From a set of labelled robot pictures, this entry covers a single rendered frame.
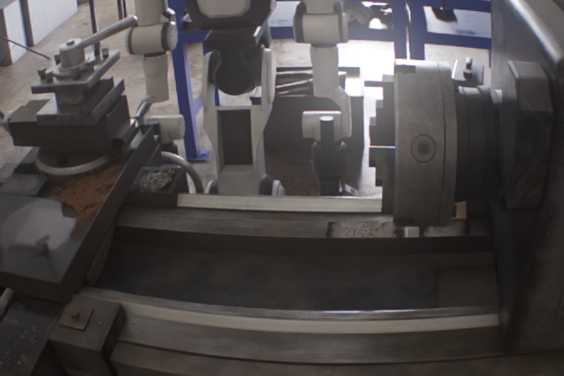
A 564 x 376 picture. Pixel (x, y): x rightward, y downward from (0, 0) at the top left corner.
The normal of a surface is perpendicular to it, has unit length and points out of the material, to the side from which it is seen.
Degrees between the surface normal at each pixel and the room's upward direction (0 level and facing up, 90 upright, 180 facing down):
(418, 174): 79
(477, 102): 16
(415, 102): 37
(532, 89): 42
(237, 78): 90
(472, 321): 48
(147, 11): 90
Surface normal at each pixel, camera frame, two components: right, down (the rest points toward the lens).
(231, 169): -0.06, -0.93
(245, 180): -0.14, 0.35
